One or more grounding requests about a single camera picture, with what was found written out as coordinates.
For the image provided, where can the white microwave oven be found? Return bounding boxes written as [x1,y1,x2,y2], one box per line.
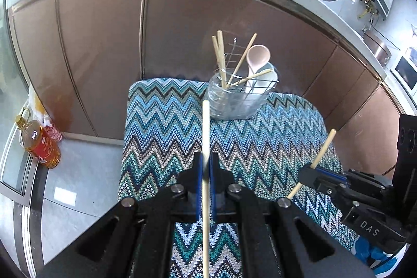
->
[393,55,417,91]

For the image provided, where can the cooking oil bottle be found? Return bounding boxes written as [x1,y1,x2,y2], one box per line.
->
[14,107,61,169]

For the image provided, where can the wooden chopsticks pair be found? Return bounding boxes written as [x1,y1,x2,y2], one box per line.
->
[212,35,228,90]

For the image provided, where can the yellow plastic bag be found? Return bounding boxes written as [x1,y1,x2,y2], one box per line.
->
[28,87,53,122]

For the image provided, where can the clear plastic jar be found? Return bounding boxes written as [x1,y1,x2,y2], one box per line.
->
[208,68,272,121]

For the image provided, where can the wooden chopstick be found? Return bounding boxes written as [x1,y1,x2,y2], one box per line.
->
[202,100,211,278]
[218,30,227,88]
[230,69,273,86]
[227,33,258,86]
[287,129,337,200]

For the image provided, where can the steel cooking pot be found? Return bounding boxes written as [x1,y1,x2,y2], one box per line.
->
[363,30,391,65]

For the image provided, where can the pink snack packet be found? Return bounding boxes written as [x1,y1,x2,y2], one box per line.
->
[42,117,64,142]

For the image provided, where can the zigzag knit cloth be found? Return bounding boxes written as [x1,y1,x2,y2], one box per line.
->
[117,78,357,278]

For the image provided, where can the yellow gas pipe valves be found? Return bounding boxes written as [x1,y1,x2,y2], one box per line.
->
[358,0,380,20]

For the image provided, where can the pale soup spoon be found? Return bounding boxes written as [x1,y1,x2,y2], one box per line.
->
[244,44,272,94]

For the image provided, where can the wire utensil rack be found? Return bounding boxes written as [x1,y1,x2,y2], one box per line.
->
[224,38,280,95]

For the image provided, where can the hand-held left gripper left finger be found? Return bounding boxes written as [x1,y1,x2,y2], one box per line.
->
[39,151,204,278]

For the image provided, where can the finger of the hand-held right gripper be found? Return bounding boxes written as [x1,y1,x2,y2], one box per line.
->
[312,166,346,183]
[298,165,347,200]

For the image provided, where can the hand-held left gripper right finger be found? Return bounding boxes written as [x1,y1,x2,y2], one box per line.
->
[208,151,375,278]

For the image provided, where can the copper kitchen cabinet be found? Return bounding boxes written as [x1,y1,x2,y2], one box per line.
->
[7,0,411,174]

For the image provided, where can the person's right hand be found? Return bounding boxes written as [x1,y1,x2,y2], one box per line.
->
[353,237,395,270]

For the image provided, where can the glass sliding door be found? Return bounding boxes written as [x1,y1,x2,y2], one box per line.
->
[0,122,49,278]

